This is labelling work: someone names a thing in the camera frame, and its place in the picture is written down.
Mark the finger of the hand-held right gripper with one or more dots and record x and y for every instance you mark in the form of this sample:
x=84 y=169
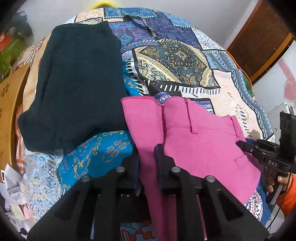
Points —
x=245 y=147
x=266 y=143

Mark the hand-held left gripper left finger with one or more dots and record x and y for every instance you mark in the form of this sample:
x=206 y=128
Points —
x=108 y=199

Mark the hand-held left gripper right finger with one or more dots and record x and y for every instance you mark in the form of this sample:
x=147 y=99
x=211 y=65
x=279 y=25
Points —
x=185 y=192

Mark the pink pants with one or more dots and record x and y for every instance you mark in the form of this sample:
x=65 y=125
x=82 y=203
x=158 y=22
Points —
x=203 y=143

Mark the person's right forearm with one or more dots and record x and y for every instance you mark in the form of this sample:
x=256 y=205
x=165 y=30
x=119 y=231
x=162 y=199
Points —
x=289 y=199

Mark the dark folded pants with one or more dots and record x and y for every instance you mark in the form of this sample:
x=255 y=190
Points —
x=78 y=88

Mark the person's right hand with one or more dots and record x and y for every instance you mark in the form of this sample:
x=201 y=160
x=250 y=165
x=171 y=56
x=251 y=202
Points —
x=282 y=180

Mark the pile of white papers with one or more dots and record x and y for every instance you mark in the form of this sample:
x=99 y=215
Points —
x=13 y=197

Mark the brown wooden door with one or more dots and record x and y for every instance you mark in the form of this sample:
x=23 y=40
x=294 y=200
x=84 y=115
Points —
x=259 y=39

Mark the patchwork printed blanket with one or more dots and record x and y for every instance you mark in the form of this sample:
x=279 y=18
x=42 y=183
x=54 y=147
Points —
x=175 y=60

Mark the wooden lap desk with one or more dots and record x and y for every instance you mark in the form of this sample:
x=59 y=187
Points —
x=10 y=111

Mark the striped orange cloth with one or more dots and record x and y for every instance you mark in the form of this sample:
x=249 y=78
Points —
x=25 y=55

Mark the green fabric storage bag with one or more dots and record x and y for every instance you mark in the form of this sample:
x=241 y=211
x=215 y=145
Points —
x=9 y=53

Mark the grey cushion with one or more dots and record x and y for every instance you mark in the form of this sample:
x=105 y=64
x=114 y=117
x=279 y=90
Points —
x=22 y=24

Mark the yellow foam tube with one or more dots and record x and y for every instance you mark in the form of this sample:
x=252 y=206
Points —
x=103 y=2

